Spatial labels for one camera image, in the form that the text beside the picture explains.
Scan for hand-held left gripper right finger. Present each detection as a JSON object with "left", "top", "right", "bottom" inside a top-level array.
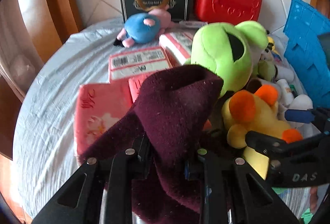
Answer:
[{"left": 186, "top": 148, "right": 286, "bottom": 224}]

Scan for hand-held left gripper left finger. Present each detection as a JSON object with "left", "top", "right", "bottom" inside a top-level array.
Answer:
[{"left": 32, "top": 135, "right": 152, "bottom": 224}]

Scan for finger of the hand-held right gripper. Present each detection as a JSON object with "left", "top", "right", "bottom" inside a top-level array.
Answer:
[
  {"left": 285, "top": 108, "right": 323, "bottom": 124},
  {"left": 245, "top": 130, "right": 289, "bottom": 156}
]

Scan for yellow duck plush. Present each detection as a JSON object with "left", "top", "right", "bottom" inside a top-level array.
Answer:
[{"left": 222, "top": 85, "right": 304, "bottom": 180}]

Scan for maroon knitted cloth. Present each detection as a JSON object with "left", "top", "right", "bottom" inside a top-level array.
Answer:
[{"left": 82, "top": 64, "right": 225, "bottom": 219}]

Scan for blue plastic crate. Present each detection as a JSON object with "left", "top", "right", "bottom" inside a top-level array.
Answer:
[{"left": 283, "top": 0, "right": 330, "bottom": 93}]

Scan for small white toys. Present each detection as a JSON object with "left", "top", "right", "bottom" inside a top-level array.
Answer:
[{"left": 276, "top": 79, "right": 296, "bottom": 107}]

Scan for yellow toy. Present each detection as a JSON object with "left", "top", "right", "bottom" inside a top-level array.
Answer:
[{"left": 267, "top": 36, "right": 277, "bottom": 54}]

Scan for green frog plush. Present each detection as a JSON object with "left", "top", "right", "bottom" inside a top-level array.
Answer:
[{"left": 184, "top": 21, "right": 269, "bottom": 98}]

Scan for white pink tissue pack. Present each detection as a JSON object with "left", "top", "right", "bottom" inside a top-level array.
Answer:
[{"left": 158, "top": 32, "right": 197, "bottom": 66}]

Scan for blue pig plush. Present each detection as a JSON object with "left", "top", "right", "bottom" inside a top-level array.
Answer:
[{"left": 113, "top": 8, "right": 173, "bottom": 48}]

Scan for flat white box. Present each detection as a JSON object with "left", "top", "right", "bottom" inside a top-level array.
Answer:
[{"left": 179, "top": 20, "right": 208, "bottom": 29}]

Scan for wooden headboard post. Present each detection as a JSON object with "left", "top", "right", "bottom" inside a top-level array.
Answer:
[{"left": 0, "top": 0, "right": 83, "bottom": 116}]

